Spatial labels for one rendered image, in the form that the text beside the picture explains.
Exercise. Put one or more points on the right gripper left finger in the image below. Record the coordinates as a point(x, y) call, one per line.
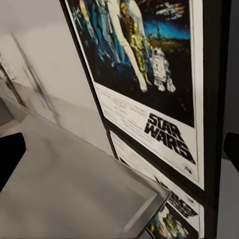
point(12, 148)

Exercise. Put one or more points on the poster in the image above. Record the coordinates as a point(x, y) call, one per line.
point(157, 71)

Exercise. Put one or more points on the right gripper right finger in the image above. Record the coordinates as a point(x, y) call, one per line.
point(231, 148)

